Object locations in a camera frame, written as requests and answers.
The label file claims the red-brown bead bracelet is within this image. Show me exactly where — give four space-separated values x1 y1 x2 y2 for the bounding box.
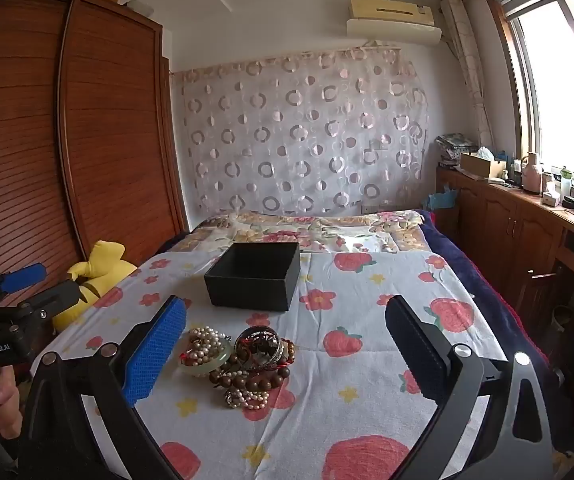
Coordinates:
277 337 299 367

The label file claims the black box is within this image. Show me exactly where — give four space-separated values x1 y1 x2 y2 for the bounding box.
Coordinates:
204 242 301 312

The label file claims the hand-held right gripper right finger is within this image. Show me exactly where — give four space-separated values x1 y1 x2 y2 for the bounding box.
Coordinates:
384 295 568 480

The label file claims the cardboard tissue box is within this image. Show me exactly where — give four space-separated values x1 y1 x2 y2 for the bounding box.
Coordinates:
460 147 508 181

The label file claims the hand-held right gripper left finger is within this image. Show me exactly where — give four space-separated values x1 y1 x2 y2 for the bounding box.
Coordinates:
17 295 189 480

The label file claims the beige floral window curtain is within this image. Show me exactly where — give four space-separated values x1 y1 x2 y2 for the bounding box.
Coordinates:
440 0 496 149

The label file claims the yellow plush toy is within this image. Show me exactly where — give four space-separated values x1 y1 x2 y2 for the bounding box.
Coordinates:
51 241 139 333

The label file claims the wooden sideboard cabinet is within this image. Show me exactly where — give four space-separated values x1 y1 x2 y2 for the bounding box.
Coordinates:
435 166 574 313

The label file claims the pile of folded cloths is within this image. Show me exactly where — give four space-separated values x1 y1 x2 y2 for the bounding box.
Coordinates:
435 132 479 167

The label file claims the dark metallic bangle stack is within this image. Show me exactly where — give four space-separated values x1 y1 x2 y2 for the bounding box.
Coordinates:
234 326 288 367

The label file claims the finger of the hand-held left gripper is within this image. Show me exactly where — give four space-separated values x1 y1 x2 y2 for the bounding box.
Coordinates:
0 262 48 307
0 280 86 323

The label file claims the circle-patterned sheer curtain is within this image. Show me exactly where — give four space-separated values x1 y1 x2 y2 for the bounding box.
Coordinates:
169 45 430 217

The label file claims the white pearl necklace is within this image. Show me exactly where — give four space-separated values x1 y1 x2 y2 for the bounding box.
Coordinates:
183 326 233 366

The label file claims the pink kettle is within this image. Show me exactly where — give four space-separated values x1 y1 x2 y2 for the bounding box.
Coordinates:
521 152 544 194

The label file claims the small pearl bracelet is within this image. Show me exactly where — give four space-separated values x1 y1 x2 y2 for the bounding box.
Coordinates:
223 387 271 411

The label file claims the wall air conditioner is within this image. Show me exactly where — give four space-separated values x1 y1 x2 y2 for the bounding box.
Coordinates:
345 0 443 45

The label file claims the blue paper bag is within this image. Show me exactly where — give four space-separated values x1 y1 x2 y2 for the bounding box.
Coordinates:
425 187 460 211

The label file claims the brown wooden wardrobe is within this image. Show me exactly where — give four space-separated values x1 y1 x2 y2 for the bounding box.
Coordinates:
0 0 191 311

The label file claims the wooden chair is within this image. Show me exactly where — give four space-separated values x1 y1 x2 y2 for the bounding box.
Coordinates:
514 259 574 322

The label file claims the pile of bead bracelets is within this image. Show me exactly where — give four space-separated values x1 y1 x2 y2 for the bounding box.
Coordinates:
209 359 293 397

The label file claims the wood-framed window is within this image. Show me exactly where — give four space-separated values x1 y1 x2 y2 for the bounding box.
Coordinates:
483 0 574 197

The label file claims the floral rose blanket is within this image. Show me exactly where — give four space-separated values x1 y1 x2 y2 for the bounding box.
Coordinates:
159 210 430 263

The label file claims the strawberry print bed sheet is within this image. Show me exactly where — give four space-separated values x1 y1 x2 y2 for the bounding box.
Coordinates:
31 250 510 480

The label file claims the pale jade bangle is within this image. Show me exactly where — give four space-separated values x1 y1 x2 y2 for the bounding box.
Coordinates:
177 340 234 377

